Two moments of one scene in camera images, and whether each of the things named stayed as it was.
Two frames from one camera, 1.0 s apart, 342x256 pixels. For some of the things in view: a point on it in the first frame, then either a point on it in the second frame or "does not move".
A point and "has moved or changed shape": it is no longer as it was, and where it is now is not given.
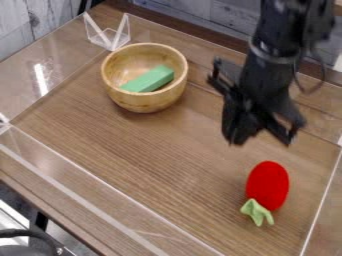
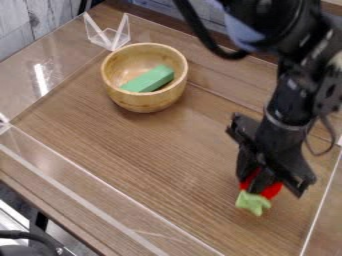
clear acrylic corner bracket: [108, 39] does not move
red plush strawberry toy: [266, 188] has moved or changed shape
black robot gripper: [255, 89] → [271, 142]
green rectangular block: [148, 81] does not move
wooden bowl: [144, 76] does not move
